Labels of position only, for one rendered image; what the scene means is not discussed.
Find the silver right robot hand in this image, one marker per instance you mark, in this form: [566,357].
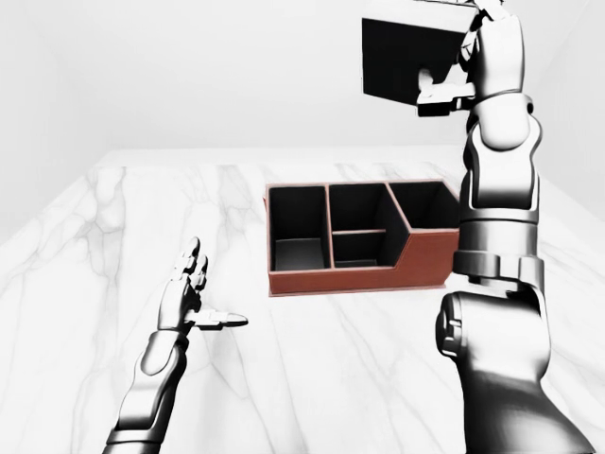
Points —
[501,52]

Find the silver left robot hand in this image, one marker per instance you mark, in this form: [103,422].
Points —
[174,302]

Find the black book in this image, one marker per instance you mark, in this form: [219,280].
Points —
[402,57]

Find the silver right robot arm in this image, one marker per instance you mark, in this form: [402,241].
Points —
[501,236]

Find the red-brown desk caddy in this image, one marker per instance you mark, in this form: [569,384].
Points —
[359,272]

